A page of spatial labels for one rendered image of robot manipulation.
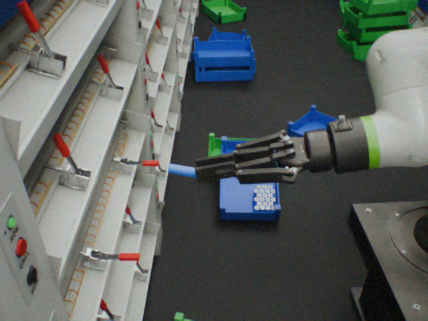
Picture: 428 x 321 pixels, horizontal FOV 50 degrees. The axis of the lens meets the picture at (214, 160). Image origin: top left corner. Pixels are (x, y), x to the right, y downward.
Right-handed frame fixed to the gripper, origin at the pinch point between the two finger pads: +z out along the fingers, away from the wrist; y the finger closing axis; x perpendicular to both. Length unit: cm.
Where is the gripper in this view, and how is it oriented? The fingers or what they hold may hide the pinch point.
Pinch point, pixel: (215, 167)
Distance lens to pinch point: 82.5
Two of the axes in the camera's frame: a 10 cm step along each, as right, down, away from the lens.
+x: 2.1, 7.7, 6.0
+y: -0.1, 6.1, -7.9
